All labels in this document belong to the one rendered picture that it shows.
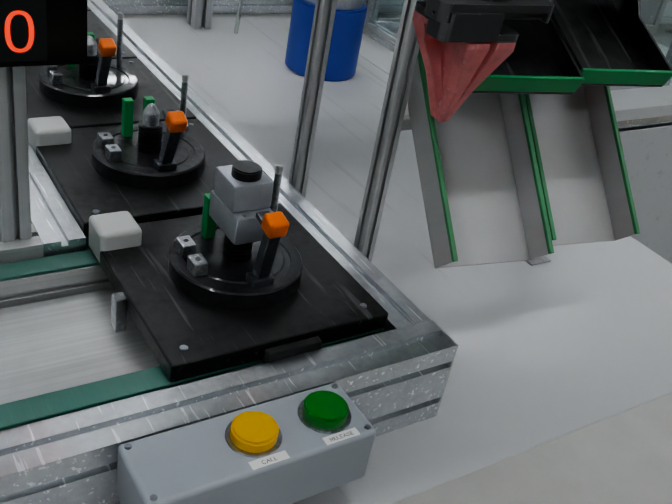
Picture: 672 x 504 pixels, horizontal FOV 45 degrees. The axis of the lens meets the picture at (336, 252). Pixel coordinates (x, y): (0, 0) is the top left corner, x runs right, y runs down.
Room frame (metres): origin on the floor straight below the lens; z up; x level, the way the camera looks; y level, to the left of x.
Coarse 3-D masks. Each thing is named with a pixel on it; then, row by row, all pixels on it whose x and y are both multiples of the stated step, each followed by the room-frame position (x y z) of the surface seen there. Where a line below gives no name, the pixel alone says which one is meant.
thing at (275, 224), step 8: (256, 216) 0.68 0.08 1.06; (264, 216) 0.66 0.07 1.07; (272, 216) 0.66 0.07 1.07; (280, 216) 0.66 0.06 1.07; (264, 224) 0.66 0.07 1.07; (272, 224) 0.65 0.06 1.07; (280, 224) 0.65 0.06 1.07; (288, 224) 0.66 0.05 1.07; (264, 232) 0.66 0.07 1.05; (272, 232) 0.65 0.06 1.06; (280, 232) 0.65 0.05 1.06; (264, 240) 0.66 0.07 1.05; (272, 240) 0.66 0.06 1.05; (264, 248) 0.66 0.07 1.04; (272, 248) 0.66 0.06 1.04; (264, 256) 0.66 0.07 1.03; (272, 256) 0.66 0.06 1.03; (256, 264) 0.67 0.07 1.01; (264, 264) 0.66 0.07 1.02; (272, 264) 0.67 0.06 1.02; (256, 272) 0.67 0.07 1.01; (264, 272) 0.67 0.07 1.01
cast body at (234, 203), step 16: (240, 160) 0.72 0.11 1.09; (224, 176) 0.70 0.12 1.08; (240, 176) 0.70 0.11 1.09; (256, 176) 0.70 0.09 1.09; (224, 192) 0.70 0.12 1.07; (240, 192) 0.69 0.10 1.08; (256, 192) 0.70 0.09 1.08; (272, 192) 0.71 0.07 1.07; (224, 208) 0.70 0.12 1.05; (240, 208) 0.69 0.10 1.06; (256, 208) 0.70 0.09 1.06; (224, 224) 0.69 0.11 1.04; (240, 224) 0.68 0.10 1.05; (256, 224) 0.69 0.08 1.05; (240, 240) 0.68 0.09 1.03; (256, 240) 0.69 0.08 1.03
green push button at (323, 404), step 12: (312, 396) 0.54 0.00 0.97; (324, 396) 0.54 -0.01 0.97; (336, 396) 0.55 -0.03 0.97; (312, 408) 0.53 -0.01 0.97; (324, 408) 0.53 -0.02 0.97; (336, 408) 0.53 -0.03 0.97; (348, 408) 0.54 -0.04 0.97; (312, 420) 0.52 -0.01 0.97; (324, 420) 0.52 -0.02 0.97; (336, 420) 0.52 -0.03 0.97
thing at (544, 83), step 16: (528, 32) 0.90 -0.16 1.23; (544, 32) 0.90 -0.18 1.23; (528, 48) 0.88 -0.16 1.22; (544, 48) 0.89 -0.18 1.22; (560, 48) 0.87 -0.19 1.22; (512, 64) 0.84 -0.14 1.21; (528, 64) 0.85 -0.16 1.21; (544, 64) 0.86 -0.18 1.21; (560, 64) 0.87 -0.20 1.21; (576, 64) 0.85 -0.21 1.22; (496, 80) 0.79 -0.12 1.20; (512, 80) 0.79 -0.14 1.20; (528, 80) 0.80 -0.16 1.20; (544, 80) 0.81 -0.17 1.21; (560, 80) 0.82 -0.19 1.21; (576, 80) 0.83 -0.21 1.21
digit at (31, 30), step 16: (0, 0) 0.66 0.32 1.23; (16, 0) 0.67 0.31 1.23; (32, 0) 0.68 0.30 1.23; (0, 16) 0.66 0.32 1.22; (16, 16) 0.67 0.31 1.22; (32, 16) 0.68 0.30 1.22; (0, 32) 0.66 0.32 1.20; (16, 32) 0.67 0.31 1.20; (32, 32) 0.68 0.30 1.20; (0, 48) 0.66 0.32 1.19; (16, 48) 0.67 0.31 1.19; (32, 48) 0.68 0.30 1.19
